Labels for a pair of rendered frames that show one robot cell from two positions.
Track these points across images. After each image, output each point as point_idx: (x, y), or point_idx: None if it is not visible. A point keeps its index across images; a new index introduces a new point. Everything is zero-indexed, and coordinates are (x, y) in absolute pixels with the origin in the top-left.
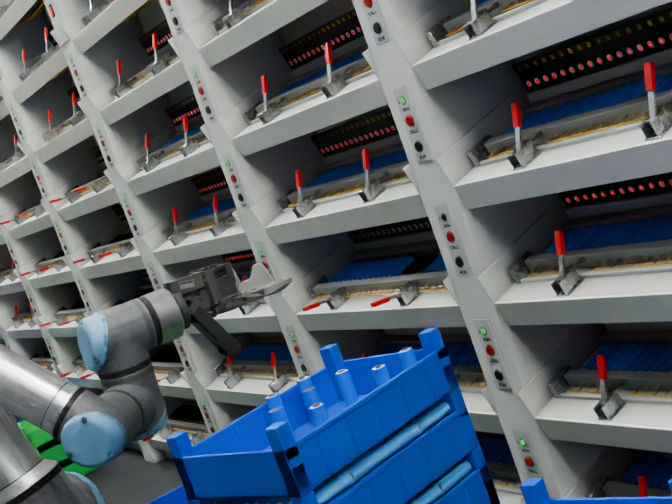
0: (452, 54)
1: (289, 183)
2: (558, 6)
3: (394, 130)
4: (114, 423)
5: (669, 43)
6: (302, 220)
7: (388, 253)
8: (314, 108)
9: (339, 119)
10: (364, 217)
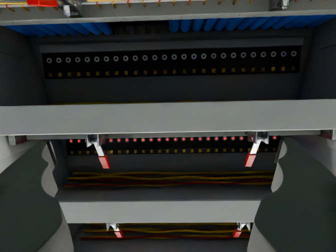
0: None
1: (318, 138)
2: None
3: (159, 137)
4: None
5: None
6: (252, 129)
7: (229, 33)
8: (136, 220)
9: (108, 204)
10: (104, 118)
